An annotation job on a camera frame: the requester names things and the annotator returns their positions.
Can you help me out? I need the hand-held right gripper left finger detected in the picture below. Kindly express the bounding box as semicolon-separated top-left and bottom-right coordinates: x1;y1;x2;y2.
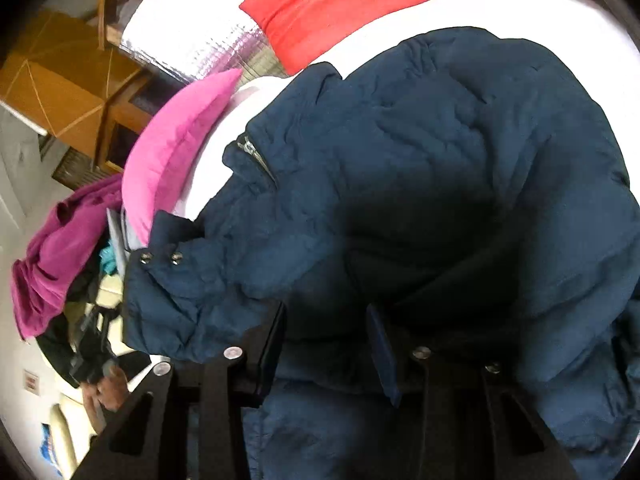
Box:
70;302;287;480

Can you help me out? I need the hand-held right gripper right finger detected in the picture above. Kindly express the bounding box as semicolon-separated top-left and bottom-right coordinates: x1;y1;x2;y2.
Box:
366;305;567;480

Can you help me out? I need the navy blue puffer jacket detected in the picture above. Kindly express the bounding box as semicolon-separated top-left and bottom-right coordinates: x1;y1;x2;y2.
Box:
122;26;640;480

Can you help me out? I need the person's left hand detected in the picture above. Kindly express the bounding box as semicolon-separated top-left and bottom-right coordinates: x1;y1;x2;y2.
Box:
82;364;130;431

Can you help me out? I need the teal cloth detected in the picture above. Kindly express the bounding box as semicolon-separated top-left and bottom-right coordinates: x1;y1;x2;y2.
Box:
98;246;121;276

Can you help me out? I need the grey cloth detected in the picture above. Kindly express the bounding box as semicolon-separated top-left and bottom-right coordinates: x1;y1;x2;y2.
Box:
106;206;141;273

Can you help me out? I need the magenta pink cloth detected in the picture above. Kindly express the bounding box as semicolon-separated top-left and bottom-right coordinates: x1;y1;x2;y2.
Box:
121;67;244;245

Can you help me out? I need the wooden table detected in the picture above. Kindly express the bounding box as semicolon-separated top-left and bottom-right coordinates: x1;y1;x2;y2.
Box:
0;9;158;173

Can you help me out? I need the silver quilted foil mat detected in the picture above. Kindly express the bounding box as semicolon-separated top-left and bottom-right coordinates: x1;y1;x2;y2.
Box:
119;0;471;86

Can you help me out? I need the orange-red cloth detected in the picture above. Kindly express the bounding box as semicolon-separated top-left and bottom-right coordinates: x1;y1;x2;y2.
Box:
239;0;431;76

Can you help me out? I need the wooden bed frame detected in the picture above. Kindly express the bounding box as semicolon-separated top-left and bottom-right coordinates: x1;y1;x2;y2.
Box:
95;0;146;52

